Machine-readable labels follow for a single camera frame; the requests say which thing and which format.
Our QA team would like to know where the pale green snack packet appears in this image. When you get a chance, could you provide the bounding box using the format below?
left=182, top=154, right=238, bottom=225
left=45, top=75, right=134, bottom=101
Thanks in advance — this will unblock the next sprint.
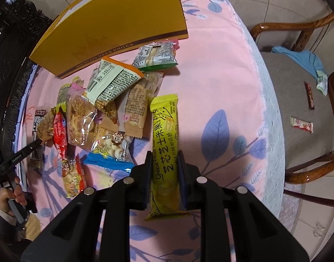
left=316, top=71, right=328, bottom=96

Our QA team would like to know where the brown black-label long packet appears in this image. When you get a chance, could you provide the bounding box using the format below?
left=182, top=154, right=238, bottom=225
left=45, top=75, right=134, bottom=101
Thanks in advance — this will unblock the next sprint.
left=28, top=109, right=47, bottom=170

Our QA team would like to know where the person's left forearm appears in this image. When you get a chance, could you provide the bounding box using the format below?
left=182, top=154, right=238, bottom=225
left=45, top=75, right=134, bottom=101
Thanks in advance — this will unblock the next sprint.
left=0, top=202, right=28, bottom=249

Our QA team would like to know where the dark carved wooden bench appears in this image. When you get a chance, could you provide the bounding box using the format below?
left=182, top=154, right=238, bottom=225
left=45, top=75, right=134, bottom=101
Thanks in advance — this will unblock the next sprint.
left=0, top=0, right=55, bottom=148

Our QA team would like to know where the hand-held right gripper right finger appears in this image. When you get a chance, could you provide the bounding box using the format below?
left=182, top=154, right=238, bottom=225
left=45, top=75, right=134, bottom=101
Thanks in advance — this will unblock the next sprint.
left=178, top=150, right=310, bottom=262

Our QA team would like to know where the person's left hand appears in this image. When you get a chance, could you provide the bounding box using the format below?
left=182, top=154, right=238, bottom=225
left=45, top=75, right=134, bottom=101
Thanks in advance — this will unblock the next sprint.
left=0, top=176, right=27, bottom=214

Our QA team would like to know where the orange white snack packet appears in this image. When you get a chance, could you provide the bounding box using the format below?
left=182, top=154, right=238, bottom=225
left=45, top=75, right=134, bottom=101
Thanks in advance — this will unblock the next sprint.
left=82, top=57, right=145, bottom=112

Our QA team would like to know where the brown printed snack packet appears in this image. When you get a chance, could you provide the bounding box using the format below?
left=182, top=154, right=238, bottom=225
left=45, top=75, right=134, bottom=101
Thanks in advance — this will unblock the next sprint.
left=119, top=82, right=152, bottom=140

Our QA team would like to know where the wooden armchair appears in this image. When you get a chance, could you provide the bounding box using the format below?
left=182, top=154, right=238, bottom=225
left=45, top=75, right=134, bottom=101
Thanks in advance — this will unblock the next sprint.
left=249, top=11, right=334, bottom=197

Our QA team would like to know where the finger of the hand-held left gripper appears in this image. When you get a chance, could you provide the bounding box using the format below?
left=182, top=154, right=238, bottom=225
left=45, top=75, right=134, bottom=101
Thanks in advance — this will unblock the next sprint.
left=0, top=139, right=45, bottom=170

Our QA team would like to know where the long yellow snack packet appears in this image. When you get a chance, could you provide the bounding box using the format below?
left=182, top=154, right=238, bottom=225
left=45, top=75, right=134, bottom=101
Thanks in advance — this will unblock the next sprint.
left=144, top=93, right=190, bottom=221

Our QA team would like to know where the white cabinet with knobs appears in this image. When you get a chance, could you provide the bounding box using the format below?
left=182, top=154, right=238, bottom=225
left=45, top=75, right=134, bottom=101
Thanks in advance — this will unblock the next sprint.
left=300, top=183, right=334, bottom=249

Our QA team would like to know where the clear packet of brown snacks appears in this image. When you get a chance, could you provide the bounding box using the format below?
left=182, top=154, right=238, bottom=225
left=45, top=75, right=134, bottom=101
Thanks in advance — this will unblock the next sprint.
left=67, top=87, right=98, bottom=150

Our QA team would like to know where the dark red snack bar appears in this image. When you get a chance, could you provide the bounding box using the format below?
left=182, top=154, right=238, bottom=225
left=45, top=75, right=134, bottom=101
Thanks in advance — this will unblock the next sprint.
left=304, top=82, right=315, bottom=110

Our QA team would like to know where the pink printed bed sheet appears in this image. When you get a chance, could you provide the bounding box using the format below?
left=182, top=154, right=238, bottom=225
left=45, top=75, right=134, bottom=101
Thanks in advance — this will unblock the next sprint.
left=17, top=0, right=268, bottom=262

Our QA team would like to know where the yellow cardboard shoe box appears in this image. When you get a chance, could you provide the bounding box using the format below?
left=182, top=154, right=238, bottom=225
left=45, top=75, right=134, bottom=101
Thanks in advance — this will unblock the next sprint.
left=29, top=0, right=188, bottom=79

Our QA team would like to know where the green white snack packet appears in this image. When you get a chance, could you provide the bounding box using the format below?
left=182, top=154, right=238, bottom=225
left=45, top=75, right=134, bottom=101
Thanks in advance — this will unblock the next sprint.
left=132, top=40, right=180, bottom=69

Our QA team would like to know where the beige plastic bag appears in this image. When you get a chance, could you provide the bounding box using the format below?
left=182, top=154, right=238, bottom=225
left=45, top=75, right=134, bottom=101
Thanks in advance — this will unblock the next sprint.
left=22, top=213, right=42, bottom=241

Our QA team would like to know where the red white snack packet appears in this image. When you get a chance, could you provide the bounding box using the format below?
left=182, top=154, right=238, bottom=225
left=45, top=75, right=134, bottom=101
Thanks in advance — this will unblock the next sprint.
left=289, top=116, right=314, bottom=133

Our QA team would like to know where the brown crinkled snack packet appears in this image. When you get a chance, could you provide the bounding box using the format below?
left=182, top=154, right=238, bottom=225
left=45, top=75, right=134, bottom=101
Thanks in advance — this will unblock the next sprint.
left=37, top=108, right=58, bottom=142

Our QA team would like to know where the pale green nut packet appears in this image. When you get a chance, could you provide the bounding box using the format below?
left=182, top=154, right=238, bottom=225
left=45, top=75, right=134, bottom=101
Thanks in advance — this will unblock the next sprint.
left=57, top=83, right=72, bottom=110

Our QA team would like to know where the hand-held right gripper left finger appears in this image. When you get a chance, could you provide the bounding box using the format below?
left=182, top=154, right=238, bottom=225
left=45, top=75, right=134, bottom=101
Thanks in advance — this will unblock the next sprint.
left=21, top=151, right=153, bottom=262

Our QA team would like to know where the blue cloth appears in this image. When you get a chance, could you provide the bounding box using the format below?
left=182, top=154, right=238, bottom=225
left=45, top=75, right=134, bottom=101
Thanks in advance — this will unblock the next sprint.
left=271, top=46, right=327, bottom=79

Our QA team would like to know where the clear white ball biscuit packet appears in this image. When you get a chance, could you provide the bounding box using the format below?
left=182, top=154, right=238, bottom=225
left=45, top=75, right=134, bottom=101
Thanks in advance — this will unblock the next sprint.
left=84, top=127, right=136, bottom=175

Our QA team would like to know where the pink snack packet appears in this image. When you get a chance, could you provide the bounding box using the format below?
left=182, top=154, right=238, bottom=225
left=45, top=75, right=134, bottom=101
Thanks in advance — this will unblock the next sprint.
left=70, top=78, right=87, bottom=99

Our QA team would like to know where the small clear snack packet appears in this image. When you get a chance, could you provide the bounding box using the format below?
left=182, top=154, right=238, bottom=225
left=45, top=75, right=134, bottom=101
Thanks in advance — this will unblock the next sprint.
left=144, top=72, right=164, bottom=100

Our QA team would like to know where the red yellow ball biscuit packet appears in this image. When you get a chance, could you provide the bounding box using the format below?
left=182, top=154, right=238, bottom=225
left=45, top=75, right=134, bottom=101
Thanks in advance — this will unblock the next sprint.
left=60, top=154, right=87, bottom=198

